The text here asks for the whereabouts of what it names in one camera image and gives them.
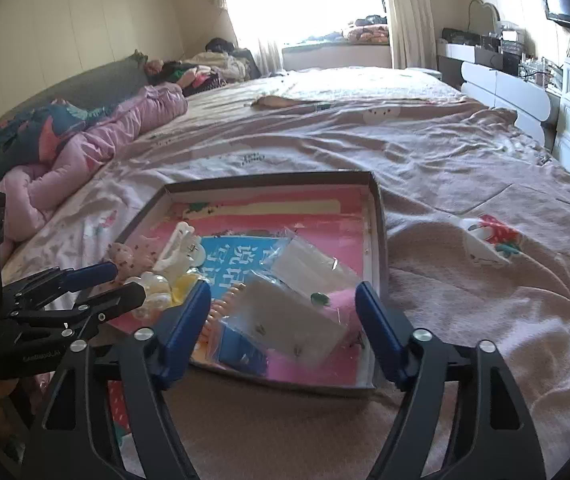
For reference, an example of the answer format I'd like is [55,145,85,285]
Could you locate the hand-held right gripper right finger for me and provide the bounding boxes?
[354,280,549,480]

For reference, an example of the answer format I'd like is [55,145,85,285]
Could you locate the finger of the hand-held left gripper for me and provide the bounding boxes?
[2,261,119,312]
[9,282,147,343]

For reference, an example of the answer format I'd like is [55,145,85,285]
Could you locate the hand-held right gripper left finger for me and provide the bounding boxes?
[40,279,213,480]

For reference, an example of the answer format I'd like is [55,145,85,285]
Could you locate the white claw hair clip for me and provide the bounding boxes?
[152,221,207,281]

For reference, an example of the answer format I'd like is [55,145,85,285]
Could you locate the plastic bag with earring card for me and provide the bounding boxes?
[225,272,349,369]

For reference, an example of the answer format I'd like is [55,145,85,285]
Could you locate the shallow cardboard box pink inside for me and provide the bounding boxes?
[115,170,391,400]

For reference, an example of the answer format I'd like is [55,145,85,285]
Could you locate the blue jewelry card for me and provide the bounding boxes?
[217,327,271,372]

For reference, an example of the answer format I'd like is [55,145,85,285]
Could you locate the orange comb hair clip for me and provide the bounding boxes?
[200,282,247,349]

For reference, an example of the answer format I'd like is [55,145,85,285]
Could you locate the plastic bag with white card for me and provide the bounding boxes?
[269,227,362,306]

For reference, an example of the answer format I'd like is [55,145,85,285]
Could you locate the pink quilt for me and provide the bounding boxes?
[0,85,189,257]

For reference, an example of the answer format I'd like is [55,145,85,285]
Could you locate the dark patterned pillow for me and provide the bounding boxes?
[0,99,92,193]

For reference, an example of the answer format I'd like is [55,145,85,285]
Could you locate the brown blanket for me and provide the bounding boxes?
[110,360,466,480]

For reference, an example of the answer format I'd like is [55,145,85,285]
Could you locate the pile of clothes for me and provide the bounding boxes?
[147,37,262,95]

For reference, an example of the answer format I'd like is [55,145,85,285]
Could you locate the clothes on window seat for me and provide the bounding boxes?
[305,15,389,44]

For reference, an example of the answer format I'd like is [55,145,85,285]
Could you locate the black storage box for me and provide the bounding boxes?
[442,27,526,72]

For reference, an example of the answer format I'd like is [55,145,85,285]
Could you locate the beige window curtain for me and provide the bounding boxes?
[379,0,442,69]

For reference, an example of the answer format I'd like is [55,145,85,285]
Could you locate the heart shaped vanity mirror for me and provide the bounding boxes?
[466,0,501,32]

